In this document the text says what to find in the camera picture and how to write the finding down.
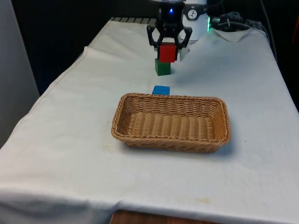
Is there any red cube block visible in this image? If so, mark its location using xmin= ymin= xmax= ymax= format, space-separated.
xmin=159 ymin=43 xmax=177 ymax=63

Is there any wicker basket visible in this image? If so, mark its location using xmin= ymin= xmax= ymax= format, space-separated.
xmin=111 ymin=92 xmax=231 ymax=154

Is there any green cube block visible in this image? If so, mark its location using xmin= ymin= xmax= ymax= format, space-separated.
xmin=154 ymin=58 xmax=171 ymax=77

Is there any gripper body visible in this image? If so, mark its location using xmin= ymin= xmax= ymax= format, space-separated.
xmin=158 ymin=0 xmax=183 ymax=24

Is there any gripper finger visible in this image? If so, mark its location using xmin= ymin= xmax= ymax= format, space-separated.
xmin=174 ymin=22 xmax=193 ymax=51
xmin=146 ymin=22 xmax=165 ymax=50

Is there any blue cube block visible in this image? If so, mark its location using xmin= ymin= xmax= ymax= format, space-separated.
xmin=151 ymin=85 xmax=171 ymax=96

